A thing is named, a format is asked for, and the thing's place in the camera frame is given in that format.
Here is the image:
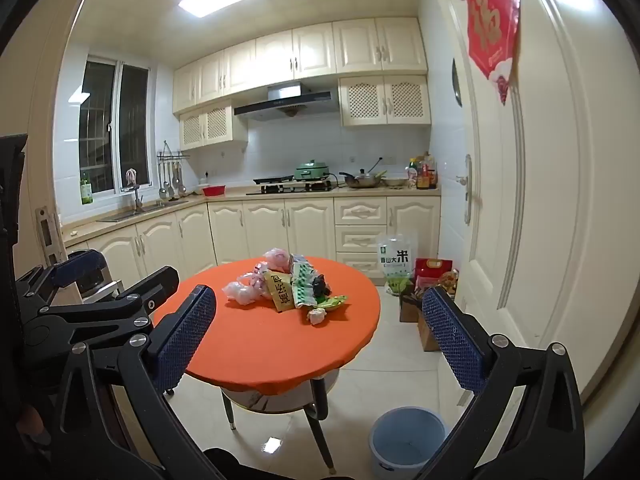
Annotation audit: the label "black rice cooker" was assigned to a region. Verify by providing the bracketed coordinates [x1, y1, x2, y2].
[75, 267, 108, 293]

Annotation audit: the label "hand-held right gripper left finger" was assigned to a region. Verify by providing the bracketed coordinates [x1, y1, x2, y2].
[50, 284, 236, 480]

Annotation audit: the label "clear rice bag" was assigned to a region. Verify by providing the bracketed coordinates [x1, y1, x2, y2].
[375, 232, 418, 296]

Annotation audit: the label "metal wok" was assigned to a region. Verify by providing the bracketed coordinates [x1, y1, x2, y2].
[339, 157, 383, 189]

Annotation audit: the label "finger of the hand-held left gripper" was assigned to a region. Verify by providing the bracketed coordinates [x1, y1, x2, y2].
[22, 266, 180, 356]
[15, 249, 108, 311]

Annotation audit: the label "metal faucet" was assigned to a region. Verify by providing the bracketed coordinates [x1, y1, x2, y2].
[124, 182, 146, 212]

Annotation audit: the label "small lattice door cabinet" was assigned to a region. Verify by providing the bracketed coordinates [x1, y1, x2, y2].
[179, 105, 249, 151]

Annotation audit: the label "cream lower kitchen cabinets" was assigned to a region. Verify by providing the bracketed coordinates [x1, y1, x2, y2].
[65, 195, 442, 291]

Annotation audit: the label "cream upper wall cabinets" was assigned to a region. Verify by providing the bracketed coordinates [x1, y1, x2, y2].
[172, 16, 428, 115]

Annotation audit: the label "window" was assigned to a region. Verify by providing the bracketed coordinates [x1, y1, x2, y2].
[77, 57, 153, 196]

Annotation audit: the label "metal door handle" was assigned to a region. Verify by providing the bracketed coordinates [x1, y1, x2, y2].
[456, 154, 474, 226]

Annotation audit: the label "blue plastic waste bin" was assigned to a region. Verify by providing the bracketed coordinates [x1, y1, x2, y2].
[369, 406, 447, 480]

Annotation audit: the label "round table black legs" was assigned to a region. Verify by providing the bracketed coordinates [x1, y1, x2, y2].
[220, 367, 337, 473]

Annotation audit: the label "pink white plastic bag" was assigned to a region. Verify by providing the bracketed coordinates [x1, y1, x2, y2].
[237, 261, 273, 293]

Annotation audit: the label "steel sink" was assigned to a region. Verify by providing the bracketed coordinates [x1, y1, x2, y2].
[97, 200, 188, 223]

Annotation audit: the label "red paper door decoration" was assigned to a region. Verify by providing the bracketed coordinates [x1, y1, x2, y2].
[466, 0, 522, 106]

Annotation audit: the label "red gift box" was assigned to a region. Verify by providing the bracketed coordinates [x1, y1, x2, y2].
[414, 258, 455, 291]

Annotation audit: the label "green electric pot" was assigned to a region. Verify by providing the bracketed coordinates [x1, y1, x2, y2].
[293, 160, 328, 182]

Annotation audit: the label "yellow snack packet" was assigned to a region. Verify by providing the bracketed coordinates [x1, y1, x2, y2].
[265, 270, 296, 313]

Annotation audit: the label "round orange table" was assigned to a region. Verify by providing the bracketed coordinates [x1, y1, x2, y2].
[151, 256, 381, 395]

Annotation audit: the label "large cardboard box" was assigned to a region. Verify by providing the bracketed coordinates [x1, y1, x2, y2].
[417, 312, 442, 352]

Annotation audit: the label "metal step stool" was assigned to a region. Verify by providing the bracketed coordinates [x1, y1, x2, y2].
[75, 280, 126, 306]

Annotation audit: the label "small cardboard box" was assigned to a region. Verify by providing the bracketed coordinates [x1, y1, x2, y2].
[399, 287, 425, 322]

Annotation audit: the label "person's legs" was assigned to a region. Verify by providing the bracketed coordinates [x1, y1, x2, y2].
[202, 447, 241, 480]

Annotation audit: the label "green white packet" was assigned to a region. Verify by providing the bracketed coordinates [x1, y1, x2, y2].
[291, 255, 326, 309]

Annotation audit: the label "metal door strike plate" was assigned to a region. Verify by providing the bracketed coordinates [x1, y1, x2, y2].
[36, 206, 68, 266]

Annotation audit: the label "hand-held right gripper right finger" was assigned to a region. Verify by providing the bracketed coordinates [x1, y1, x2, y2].
[415, 286, 586, 480]

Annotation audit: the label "cream cabinet drawer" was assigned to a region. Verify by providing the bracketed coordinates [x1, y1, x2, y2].
[334, 197, 388, 226]
[335, 226, 387, 252]
[336, 252, 385, 286]

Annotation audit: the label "gas stove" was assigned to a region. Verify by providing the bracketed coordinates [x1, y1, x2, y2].
[246, 180, 333, 196]

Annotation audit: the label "white door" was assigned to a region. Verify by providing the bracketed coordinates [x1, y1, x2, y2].
[450, 0, 626, 396]

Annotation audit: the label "range hood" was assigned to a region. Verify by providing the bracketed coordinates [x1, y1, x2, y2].
[233, 81, 338, 121]

